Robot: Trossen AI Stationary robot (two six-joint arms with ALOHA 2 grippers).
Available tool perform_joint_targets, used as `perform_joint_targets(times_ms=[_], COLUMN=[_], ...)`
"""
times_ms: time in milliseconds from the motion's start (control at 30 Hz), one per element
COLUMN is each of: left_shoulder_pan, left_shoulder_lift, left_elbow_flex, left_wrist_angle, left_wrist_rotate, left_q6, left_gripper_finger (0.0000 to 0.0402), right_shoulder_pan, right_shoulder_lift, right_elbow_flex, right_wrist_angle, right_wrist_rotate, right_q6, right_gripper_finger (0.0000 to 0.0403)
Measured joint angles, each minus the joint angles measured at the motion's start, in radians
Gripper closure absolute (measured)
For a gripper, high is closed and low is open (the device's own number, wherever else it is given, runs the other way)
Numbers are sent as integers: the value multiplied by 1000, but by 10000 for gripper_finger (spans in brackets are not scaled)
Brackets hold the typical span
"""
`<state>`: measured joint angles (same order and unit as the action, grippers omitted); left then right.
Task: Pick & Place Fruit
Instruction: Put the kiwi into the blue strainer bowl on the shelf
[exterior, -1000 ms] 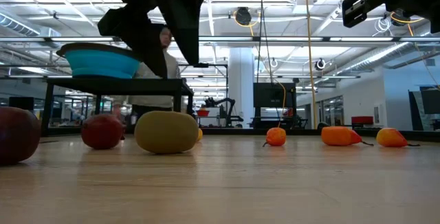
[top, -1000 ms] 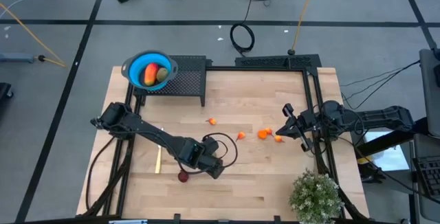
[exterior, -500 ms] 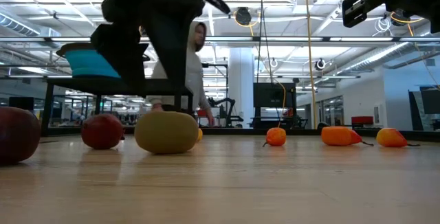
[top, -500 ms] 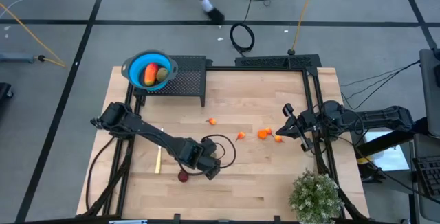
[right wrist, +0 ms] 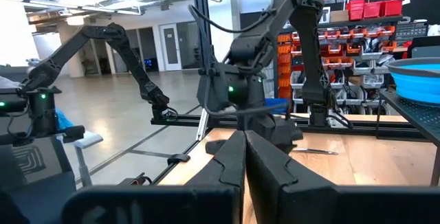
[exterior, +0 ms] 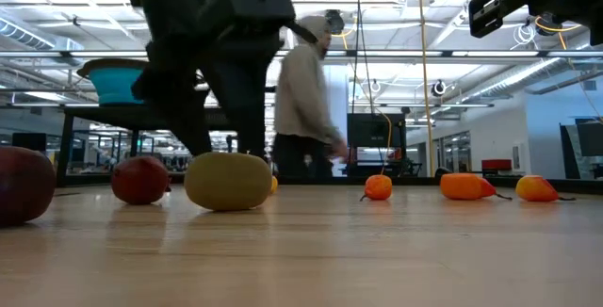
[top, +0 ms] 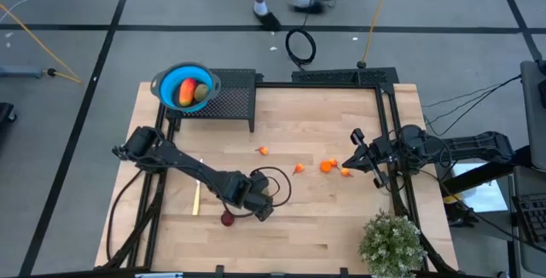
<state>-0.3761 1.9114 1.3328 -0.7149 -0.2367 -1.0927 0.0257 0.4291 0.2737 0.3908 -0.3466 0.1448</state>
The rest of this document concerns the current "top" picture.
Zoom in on black coiled floor cable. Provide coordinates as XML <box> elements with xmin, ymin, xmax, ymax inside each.
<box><xmin>284</xmin><ymin>0</ymin><xmax>319</xmax><ymax>67</ymax></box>

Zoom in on grey open laptop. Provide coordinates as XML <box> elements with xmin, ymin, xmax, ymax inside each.
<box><xmin>509</xmin><ymin>59</ymin><xmax>546</xmax><ymax>277</ymax></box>

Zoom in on white paper sheet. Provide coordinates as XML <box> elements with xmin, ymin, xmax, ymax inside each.
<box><xmin>451</xmin><ymin>162</ymin><xmax>509</xmax><ymax>213</ymax></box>

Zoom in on thin black laptop cables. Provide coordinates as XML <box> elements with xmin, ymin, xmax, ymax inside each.
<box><xmin>421</xmin><ymin>74</ymin><xmax>524</xmax><ymax>137</ymax></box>

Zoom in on blue grey collapsible colander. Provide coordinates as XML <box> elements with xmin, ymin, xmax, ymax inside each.
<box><xmin>150</xmin><ymin>61</ymin><xmax>222</xmax><ymax>114</ymax></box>

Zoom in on red orange mango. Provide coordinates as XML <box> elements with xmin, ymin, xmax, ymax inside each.
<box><xmin>178</xmin><ymin>77</ymin><xmax>198</xmax><ymax>107</ymax></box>

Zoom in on brown green kiwi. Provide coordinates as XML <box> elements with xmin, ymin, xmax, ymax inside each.
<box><xmin>194</xmin><ymin>83</ymin><xmax>211</xmax><ymax>102</ymax></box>

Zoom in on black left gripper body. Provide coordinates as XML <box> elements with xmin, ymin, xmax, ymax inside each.
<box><xmin>243</xmin><ymin>170</ymin><xmax>276</xmax><ymax>223</ymax></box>

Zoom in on thick yellow hanging cable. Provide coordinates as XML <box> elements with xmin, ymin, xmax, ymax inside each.
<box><xmin>360</xmin><ymin>0</ymin><xmax>397</xmax><ymax>69</ymax></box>

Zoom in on black chair base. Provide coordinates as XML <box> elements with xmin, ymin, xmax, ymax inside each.
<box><xmin>0</xmin><ymin>101</ymin><xmax>18</xmax><ymax>142</ymax></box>

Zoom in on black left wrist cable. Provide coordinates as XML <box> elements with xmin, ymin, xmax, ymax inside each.
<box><xmin>232</xmin><ymin>165</ymin><xmax>293</xmax><ymax>220</ymax></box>

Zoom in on black metal table frame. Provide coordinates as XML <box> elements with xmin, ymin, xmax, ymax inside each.
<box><xmin>102</xmin><ymin>79</ymin><xmax>460</xmax><ymax>275</ymax></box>

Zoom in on yellow cable with black plug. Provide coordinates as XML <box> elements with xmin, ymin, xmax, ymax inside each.
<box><xmin>0</xmin><ymin>3</ymin><xmax>84</xmax><ymax>85</ymax></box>

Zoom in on knife with yellow handle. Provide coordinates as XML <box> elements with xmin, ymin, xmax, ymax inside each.
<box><xmin>191</xmin><ymin>158</ymin><xmax>205</xmax><ymax>217</ymax></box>

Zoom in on black perforated metal shelf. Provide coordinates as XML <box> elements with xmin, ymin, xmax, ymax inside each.
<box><xmin>291</xmin><ymin>67</ymin><xmax>400</xmax><ymax>96</ymax></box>
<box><xmin>164</xmin><ymin>67</ymin><xmax>264</xmax><ymax>133</ymax></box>

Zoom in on green white potted plant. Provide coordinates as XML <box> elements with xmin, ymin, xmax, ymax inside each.
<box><xmin>359</xmin><ymin>208</ymin><xmax>428</xmax><ymax>278</ymax></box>

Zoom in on grey metal stand foot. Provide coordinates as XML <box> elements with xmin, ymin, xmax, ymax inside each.
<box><xmin>0</xmin><ymin>65</ymin><xmax>45</xmax><ymax>78</ymax></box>

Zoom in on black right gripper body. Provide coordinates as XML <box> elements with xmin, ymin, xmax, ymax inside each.
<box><xmin>350</xmin><ymin>127</ymin><xmax>398</xmax><ymax>189</ymax></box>

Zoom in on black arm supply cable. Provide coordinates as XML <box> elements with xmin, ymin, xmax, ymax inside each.
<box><xmin>105</xmin><ymin>169</ymin><xmax>144</xmax><ymax>264</ymax></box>

